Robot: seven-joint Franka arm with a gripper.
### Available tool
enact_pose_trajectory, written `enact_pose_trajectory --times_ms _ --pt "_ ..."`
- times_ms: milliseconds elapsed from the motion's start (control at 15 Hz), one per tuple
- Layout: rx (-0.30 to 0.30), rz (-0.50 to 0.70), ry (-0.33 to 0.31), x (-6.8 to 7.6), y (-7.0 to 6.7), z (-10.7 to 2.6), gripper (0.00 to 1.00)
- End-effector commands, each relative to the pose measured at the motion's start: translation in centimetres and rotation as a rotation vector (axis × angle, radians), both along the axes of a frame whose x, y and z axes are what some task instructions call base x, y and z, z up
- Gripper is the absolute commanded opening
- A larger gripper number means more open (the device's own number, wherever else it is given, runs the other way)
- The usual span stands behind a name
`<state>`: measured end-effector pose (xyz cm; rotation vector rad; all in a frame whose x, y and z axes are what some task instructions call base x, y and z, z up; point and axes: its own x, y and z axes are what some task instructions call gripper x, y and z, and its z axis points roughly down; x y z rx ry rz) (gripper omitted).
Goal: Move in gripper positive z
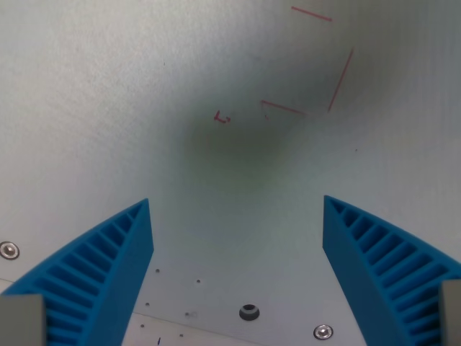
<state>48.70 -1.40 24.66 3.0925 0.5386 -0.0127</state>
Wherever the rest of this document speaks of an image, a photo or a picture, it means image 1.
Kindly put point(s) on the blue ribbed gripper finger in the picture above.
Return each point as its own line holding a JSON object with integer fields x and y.
{"x": 363, "y": 259}
{"x": 108, "y": 274}

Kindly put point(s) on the silver table screw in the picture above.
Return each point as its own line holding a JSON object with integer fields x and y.
{"x": 9, "y": 250}
{"x": 323, "y": 332}

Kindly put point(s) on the grey round table grommet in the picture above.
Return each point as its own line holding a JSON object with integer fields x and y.
{"x": 249, "y": 312}

